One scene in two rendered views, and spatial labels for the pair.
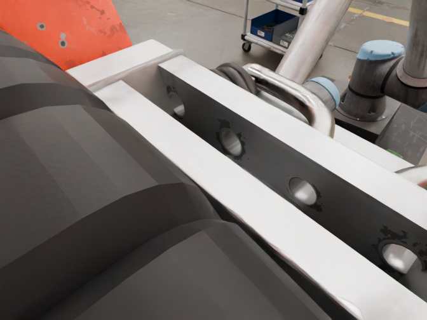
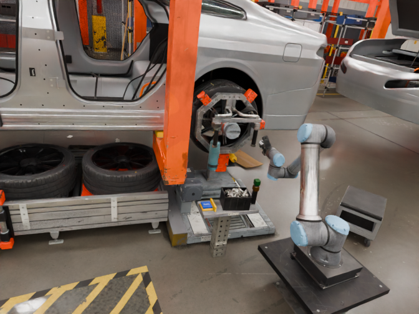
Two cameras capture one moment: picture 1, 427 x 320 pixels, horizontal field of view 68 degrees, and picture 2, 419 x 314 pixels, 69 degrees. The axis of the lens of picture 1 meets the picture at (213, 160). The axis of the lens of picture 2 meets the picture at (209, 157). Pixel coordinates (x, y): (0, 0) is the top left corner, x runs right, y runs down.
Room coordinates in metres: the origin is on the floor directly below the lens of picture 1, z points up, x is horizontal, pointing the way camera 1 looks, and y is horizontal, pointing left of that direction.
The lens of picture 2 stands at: (0.98, -2.38, 1.74)
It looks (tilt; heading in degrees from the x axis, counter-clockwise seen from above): 26 degrees down; 113
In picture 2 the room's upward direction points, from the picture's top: 7 degrees clockwise
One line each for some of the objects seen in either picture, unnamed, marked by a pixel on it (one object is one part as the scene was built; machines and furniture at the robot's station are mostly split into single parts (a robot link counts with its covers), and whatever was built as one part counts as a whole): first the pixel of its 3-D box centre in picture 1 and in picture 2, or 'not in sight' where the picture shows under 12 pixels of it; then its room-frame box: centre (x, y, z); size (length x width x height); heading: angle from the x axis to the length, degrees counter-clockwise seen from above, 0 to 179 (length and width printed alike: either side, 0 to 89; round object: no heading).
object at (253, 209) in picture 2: not in sight; (227, 207); (0.41, -0.58, 0.44); 0.43 x 0.17 x 0.03; 43
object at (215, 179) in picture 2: not in sight; (212, 167); (-0.02, 0.11, 0.32); 0.40 x 0.30 x 0.28; 43
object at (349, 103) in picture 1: (364, 96); (327, 248); (1.13, -0.63, 0.45); 0.19 x 0.19 x 0.10
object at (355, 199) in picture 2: not in sight; (358, 214); (1.37, 0.40, 0.17); 0.43 x 0.36 x 0.34; 83
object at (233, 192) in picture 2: not in sight; (235, 197); (0.45, -0.54, 0.51); 0.20 x 0.14 x 0.13; 35
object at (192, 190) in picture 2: not in sight; (187, 187); (-0.10, -0.26, 0.26); 0.42 x 0.18 x 0.35; 133
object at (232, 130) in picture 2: not in sight; (229, 127); (0.15, -0.07, 0.85); 0.21 x 0.14 x 0.14; 133
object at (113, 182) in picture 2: not in sight; (123, 168); (-0.61, -0.52, 0.39); 0.66 x 0.66 x 0.24
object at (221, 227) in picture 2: not in sight; (220, 231); (0.39, -0.60, 0.21); 0.10 x 0.10 x 0.42; 43
